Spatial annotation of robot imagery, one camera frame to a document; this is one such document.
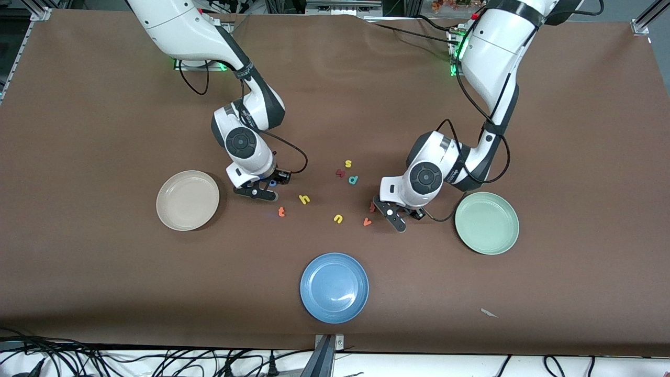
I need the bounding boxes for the pale green plate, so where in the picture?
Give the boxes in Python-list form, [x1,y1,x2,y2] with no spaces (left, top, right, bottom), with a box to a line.
[454,192,520,256]

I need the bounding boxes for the beige plate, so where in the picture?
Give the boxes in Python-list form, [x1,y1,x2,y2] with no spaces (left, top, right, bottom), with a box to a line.
[156,170,220,231]

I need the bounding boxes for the brown table cover sheet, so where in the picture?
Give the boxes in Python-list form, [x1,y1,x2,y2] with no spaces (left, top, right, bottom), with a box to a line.
[0,9,670,358]

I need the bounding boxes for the blue plate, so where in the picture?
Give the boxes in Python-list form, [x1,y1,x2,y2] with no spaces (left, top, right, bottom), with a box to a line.
[300,252,370,324]

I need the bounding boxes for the grey power strip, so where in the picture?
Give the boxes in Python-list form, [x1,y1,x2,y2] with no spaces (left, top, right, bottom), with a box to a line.
[305,0,384,17]

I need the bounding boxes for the dried orange flowers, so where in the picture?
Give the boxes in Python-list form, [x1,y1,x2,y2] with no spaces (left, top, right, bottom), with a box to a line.
[430,0,474,14]

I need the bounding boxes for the black right arm wrist cable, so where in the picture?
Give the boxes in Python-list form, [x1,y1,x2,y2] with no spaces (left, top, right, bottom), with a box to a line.
[259,130,308,175]

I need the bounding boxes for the black right arm base cable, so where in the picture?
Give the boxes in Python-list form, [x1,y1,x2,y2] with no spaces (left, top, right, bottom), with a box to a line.
[180,57,211,96]

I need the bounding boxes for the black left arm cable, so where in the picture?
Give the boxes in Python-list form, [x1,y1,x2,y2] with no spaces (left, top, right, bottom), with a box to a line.
[437,47,511,184]

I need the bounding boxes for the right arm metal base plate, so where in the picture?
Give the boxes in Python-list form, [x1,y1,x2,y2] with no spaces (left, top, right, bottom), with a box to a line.
[174,59,231,72]

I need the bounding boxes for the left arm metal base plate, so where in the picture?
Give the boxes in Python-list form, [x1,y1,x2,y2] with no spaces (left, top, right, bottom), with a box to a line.
[449,52,472,78]

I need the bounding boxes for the grey metal camera mount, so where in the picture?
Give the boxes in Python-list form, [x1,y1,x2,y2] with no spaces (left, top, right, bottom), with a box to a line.
[312,334,345,377]

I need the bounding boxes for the black cable across table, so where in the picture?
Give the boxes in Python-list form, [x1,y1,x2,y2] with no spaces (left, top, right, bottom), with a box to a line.
[373,21,459,47]

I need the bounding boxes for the aluminium table side rail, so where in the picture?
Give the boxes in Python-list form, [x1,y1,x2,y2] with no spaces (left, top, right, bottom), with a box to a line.
[0,20,33,105]

